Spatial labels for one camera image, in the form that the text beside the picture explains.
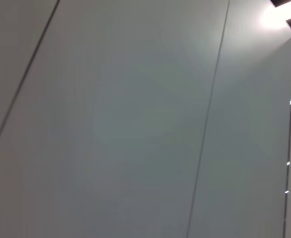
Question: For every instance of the bright ceiling light strip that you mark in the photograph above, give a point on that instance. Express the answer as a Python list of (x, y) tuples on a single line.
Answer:
[(276, 17)]

